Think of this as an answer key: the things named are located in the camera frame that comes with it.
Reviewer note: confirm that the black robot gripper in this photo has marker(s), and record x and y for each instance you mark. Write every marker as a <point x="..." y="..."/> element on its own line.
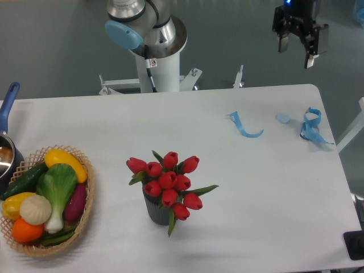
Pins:
<point x="298" y="17"/>

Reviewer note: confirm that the red tulip bouquet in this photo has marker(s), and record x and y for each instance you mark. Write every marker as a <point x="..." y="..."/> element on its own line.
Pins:
<point x="167" y="176"/>

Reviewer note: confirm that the grey ribbed vase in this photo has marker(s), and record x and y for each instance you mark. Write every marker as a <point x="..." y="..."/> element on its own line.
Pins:
<point x="158" y="213"/>

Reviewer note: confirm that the pale blue bottle cap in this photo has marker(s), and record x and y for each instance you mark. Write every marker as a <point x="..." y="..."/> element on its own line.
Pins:
<point x="283" y="118"/>

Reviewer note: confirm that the crumpled blue tape bundle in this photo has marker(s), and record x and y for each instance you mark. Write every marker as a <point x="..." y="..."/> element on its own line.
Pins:
<point x="310" y="127"/>

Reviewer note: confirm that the blue tape strip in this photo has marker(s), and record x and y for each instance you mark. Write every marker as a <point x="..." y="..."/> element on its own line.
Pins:
<point x="237" y="121"/>

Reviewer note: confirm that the black device at edge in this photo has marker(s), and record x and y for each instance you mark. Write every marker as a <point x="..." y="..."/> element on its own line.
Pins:
<point x="354" y="244"/>

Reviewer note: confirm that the purple eggplant toy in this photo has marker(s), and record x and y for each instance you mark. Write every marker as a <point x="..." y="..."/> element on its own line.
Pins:
<point x="75" y="207"/>

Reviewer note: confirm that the green bok choy toy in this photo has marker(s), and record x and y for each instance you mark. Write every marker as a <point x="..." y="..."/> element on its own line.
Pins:
<point x="57" y="185"/>

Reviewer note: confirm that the woven wicker basket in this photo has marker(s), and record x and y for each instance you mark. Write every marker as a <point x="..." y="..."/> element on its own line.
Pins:
<point x="35" y="249"/>

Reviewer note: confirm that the green cucumber toy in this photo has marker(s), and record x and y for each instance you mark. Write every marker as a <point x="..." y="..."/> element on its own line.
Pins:
<point x="26" y="182"/>

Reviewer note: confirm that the white garlic toy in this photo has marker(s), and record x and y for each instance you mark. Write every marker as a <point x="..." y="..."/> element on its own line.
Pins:
<point x="35" y="210"/>

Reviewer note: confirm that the green bean pods toy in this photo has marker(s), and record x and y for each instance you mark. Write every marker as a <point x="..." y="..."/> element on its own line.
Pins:
<point x="59" y="237"/>

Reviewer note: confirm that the yellow bell pepper toy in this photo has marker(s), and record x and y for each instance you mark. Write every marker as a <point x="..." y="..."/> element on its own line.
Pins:
<point x="11" y="205"/>

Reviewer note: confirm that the orange fruit toy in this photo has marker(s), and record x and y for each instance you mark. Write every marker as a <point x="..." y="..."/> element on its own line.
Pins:
<point x="24" y="232"/>

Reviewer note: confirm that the white frame bar right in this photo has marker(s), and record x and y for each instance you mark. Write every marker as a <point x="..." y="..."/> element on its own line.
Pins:
<point x="352" y="130"/>

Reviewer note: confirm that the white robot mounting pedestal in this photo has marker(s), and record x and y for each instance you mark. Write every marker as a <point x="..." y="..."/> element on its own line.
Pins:
<point x="155" y="75"/>

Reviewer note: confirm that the blue handled steel saucepan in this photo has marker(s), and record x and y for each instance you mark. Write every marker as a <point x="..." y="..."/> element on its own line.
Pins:
<point x="10" y="155"/>

